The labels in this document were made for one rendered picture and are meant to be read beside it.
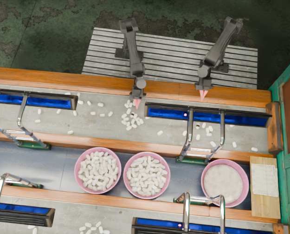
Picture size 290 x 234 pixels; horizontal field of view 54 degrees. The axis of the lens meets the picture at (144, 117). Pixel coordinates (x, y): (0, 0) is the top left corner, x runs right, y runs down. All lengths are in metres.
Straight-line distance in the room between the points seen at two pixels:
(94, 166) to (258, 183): 0.93
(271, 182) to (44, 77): 1.51
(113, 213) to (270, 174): 0.90
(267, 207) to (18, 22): 2.84
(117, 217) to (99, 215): 0.10
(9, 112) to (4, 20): 1.65
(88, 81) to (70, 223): 0.85
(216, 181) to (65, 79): 1.13
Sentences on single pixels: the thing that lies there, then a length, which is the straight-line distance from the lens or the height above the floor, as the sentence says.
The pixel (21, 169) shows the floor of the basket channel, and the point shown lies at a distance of 1.90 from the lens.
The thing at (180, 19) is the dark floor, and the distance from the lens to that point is 3.15.
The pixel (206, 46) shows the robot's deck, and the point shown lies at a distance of 2.15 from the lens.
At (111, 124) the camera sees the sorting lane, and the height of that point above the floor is 0.74.
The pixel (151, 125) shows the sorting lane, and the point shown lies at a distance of 1.75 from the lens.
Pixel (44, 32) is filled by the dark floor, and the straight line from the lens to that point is 3.20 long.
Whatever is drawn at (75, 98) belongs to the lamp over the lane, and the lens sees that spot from 1.47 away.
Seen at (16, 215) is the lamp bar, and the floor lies 1.11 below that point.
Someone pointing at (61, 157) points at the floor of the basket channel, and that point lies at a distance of 1.83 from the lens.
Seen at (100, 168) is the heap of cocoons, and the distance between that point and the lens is 1.69.
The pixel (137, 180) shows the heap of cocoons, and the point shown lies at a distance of 1.66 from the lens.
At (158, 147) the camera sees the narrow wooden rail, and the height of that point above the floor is 0.76.
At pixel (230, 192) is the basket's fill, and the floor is 0.73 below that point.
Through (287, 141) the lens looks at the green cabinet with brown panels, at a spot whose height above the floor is 0.88.
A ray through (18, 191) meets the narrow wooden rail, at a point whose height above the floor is 0.77.
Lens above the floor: 2.39
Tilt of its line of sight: 69 degrees down
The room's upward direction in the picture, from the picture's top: straight up
